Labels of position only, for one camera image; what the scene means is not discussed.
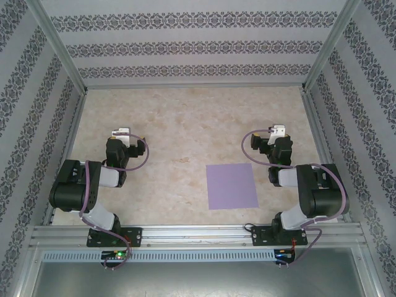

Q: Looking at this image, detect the purple paper sheet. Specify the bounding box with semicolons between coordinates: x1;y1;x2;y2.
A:
205;163;259;211

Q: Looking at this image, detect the controller board green light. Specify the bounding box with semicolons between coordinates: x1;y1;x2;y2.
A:
100;250;128;260

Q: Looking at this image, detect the controller board blue light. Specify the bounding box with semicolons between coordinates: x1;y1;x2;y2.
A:
275;247;296;260

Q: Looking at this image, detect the grey metal panel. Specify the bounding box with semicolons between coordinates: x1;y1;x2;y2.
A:
29;261;377;297

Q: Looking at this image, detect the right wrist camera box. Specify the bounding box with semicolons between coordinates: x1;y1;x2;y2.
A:
267;124;286;145

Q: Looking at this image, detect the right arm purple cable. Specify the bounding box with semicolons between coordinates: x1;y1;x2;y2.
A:
241;129;347;269

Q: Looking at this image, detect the aluminium side rail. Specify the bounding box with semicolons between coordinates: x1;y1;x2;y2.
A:
301;91;353;223
41;91;89;226

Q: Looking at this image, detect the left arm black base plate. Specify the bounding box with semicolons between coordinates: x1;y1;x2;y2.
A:
85;226;144;248

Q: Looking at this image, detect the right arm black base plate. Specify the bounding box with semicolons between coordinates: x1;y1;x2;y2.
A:
251;225;309;247

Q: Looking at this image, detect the aluminium frame post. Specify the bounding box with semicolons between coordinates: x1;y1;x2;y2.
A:
24;0;90;93
300;0;364;93

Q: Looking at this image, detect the aluminium mounting rail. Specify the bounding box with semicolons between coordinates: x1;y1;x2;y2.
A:
29;225;368;248

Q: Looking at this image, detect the grey slotted cable duct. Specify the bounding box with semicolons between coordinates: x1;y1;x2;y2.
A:
41;249;277;263

